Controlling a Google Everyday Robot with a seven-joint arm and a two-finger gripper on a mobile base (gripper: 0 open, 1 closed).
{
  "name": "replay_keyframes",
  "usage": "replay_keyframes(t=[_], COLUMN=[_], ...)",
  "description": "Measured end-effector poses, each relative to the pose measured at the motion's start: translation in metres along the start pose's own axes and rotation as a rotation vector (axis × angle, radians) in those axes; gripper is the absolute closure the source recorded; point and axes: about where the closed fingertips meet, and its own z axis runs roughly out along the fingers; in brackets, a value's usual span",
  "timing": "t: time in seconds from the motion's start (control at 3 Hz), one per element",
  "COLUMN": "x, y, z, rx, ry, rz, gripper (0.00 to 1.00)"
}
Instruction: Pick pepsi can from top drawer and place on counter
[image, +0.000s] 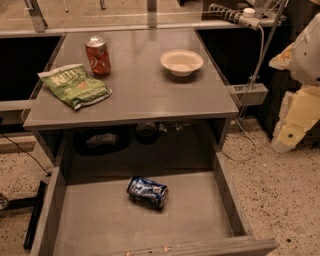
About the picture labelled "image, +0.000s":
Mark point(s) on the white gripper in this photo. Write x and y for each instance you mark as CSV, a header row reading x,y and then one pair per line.
x,y
307,56

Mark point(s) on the blue pepsi can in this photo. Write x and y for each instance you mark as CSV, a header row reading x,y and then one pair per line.
x,y
148,191

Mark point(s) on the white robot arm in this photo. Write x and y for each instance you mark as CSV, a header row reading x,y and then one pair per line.
x,y
305,59

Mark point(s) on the grey counter cabinet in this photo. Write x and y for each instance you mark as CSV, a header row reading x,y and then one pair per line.
x,y
144,91

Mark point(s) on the orange soda can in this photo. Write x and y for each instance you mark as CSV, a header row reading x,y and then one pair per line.
x,y
98,56

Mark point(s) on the open grey top drawer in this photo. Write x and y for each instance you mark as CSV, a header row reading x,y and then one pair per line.
x,y
95,216

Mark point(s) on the white power strip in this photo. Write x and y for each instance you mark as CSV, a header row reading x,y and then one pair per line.
x,y
246,17

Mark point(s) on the white paper bowl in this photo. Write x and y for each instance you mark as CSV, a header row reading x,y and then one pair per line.
x,y
181,63

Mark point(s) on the green chip bag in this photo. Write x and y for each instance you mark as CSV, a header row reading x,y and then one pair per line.
x,y
72,85

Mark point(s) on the grey metal side bracket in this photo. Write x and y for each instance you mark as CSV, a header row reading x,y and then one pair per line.
x,y
244,97

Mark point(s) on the grey metal rail frame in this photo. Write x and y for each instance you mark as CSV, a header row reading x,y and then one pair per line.
x,y
26,18

